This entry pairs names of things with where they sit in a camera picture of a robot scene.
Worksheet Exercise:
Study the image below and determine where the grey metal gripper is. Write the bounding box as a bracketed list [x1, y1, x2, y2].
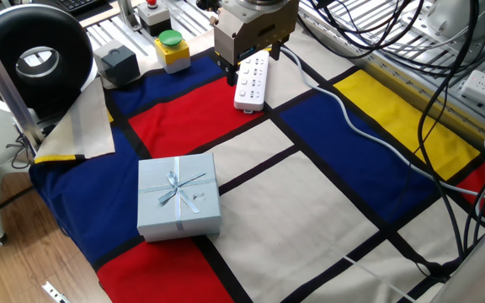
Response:
[213, 3, 301, 88]

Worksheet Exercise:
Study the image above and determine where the white four-socket power strip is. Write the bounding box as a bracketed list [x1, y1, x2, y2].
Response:
[233, 49, 271, 114]

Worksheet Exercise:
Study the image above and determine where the colour block tablecloth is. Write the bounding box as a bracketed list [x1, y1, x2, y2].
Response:
[29, 24, 485, 303]

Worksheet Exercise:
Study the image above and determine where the green button yellow box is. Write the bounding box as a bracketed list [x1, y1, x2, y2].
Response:
[154, 29, 192, 75]

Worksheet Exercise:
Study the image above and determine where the red button grey box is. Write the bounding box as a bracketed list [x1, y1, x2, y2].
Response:
[136, 0, 173, 37]

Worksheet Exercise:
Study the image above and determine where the dark grey button box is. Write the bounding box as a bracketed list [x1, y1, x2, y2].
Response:
[93, 40, 141, 89]

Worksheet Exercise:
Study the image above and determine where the light blue ribboned gift box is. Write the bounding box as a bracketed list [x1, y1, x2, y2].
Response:
[136, 151, 223, 243]

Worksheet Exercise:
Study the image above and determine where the black keyboard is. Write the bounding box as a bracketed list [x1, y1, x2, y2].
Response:
[55, 0, 113, 14]

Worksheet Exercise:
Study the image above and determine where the light grey power strip cable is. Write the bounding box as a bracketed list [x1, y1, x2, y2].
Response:
[280, 45, 485, 226]

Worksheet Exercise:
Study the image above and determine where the short aluminium bracket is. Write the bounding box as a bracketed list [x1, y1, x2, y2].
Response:
[118, 0, 142, 33]

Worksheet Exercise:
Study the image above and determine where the thick black cable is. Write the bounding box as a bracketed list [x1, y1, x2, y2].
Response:
[417, 0, 482, 260]

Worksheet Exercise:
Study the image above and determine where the thin white cord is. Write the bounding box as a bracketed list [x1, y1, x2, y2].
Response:
[343, 255, 418, 303]

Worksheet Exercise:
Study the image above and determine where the aluminium profile post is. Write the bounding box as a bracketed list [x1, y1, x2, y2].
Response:
[0, 19, 46, 148]

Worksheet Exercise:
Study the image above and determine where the small metal floor bracket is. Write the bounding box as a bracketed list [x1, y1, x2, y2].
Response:
[41, 280, 72, 303]

